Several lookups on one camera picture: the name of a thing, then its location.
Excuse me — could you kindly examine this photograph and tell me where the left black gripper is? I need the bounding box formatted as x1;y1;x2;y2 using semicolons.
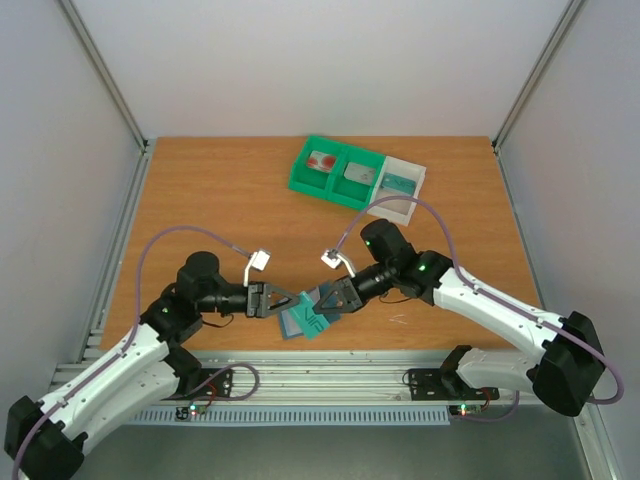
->
199;280;300;319

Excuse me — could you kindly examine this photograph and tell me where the teal VIP card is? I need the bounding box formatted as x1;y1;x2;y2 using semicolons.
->
287;291;330;340

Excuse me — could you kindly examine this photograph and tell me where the blue card holder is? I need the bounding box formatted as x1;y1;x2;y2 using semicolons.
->
278;282;340;340

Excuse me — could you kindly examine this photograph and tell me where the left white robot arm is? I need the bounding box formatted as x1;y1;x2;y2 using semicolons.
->
4;251;299;479

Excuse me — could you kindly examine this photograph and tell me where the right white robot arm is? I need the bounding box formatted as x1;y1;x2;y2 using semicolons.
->
313;220;605;417

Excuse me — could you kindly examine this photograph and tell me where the grey flower card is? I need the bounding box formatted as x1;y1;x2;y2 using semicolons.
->
344;162;376;186

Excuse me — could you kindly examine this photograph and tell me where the teal card in bin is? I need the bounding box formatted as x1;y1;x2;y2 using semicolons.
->
380;173;416;196

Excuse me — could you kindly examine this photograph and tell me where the red circle card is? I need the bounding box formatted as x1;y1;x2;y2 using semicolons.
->
306;150;337;173

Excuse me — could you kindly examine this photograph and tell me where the middle green bin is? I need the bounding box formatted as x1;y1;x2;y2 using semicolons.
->
326;145;386;211

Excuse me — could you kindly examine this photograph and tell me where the green bin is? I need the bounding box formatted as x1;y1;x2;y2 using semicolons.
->
326;145;386;211
288;136;347;199

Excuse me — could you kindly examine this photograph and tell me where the white bin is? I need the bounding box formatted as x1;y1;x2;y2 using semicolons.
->
368;156;427;226

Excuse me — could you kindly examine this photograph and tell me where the left green bin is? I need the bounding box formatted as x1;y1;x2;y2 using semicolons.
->
288;136;347;199

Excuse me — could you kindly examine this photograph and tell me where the left circuit board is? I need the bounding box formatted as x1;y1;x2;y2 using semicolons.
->
174;404;208;421

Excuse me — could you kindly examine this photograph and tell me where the circuit board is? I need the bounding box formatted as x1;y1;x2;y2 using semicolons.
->
449;403;486;417
174;404;208;421

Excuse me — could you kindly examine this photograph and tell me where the right circuit board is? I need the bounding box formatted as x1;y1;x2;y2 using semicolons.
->
449;403;486;417

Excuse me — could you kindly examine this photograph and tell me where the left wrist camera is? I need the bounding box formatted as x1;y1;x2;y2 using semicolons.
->
248;248;271;271

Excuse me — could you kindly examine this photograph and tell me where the front aluminium rail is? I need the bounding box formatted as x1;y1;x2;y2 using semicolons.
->
47;349;596;407

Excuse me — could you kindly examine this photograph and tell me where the aluminium rail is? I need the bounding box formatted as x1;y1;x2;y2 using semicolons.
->
47;349;596;407
73;139;156;363
492;146;547;309

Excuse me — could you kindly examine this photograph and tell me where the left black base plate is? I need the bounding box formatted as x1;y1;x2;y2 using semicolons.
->
168;368;233;401

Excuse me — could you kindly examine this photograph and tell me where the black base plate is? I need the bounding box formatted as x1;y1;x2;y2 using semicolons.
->
402;368;500;401
168;368;233;401

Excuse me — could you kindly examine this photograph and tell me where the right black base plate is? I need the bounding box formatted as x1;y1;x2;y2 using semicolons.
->
402;368;500;401

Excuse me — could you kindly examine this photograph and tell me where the grey slotted cable duct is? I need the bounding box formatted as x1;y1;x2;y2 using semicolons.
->
128;405;450;428

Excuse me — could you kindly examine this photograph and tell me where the left side aluminium rail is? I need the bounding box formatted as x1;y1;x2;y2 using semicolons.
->
73;139;156;363

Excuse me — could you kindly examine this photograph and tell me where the right side aluminium rail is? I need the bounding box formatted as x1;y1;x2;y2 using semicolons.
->
492;146;547;309

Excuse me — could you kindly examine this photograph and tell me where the left aluminium frame post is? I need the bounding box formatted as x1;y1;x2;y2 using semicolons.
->
56;0;148;151

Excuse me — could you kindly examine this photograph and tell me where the aluminium frame post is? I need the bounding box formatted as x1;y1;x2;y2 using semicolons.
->
56;0;148;151
491;0;587;155

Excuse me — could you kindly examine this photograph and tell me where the right aluminium frame post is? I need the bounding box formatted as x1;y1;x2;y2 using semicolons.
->
491;0;587;155

